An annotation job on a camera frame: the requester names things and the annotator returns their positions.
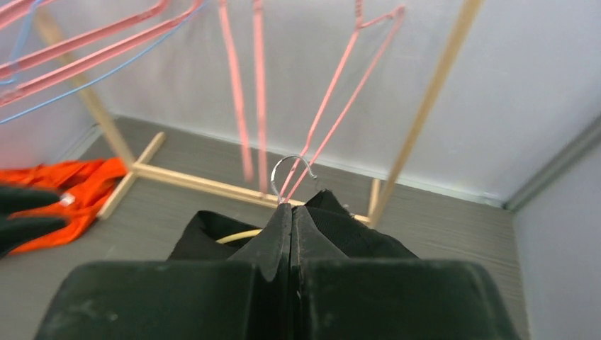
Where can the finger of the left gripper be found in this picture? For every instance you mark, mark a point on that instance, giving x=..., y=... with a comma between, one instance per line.
x=17, y=228

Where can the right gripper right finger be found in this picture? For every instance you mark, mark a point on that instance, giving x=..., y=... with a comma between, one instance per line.
x=338, y=297

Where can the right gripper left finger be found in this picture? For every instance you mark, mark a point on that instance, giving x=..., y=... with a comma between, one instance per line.
x=204, y=290

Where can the yellow wooden hanger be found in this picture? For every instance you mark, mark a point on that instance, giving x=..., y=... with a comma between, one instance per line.
x=279, y=195

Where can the black garment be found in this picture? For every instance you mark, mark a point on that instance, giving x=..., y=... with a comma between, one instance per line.
x=352, y=230

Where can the orange garment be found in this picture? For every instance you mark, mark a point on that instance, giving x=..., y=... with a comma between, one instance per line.
x=84, y=187

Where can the wooden clothes rack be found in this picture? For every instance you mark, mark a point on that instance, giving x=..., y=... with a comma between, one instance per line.
x=74, y=70

